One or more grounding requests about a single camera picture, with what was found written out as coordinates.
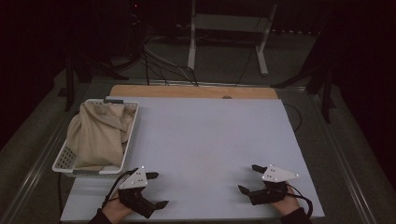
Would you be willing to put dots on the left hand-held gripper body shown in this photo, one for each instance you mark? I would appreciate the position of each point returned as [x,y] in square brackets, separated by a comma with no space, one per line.
[134,181]

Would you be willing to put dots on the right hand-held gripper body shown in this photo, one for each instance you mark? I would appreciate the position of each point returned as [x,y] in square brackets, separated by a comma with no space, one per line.
[274,183]

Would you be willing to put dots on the person's right hand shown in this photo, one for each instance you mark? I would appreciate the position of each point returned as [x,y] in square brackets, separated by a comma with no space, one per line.
[286,204]

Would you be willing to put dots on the person's left hand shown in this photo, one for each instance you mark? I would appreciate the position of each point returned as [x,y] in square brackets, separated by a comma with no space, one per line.
[114,209]

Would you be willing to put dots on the white table board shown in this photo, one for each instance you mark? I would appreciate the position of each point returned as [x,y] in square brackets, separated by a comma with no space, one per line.
[205,137]

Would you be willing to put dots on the beige cloth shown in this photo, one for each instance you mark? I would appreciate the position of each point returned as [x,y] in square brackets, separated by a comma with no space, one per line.
[93,133]

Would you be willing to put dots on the white perforated plastic basket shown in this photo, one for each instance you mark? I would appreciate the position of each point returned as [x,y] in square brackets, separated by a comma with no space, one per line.
[63,161]

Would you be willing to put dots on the small grey basket label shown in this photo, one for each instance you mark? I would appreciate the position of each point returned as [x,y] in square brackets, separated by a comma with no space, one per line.
[114,101]

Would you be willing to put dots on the wooden table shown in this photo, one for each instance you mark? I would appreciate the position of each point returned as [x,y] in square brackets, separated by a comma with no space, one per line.
[193,91]

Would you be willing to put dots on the black tripod stand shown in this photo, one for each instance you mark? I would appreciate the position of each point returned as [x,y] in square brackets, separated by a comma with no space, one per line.
[325,93]

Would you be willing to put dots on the white metal stand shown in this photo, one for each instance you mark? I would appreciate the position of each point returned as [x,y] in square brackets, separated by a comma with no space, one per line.
[192,46]

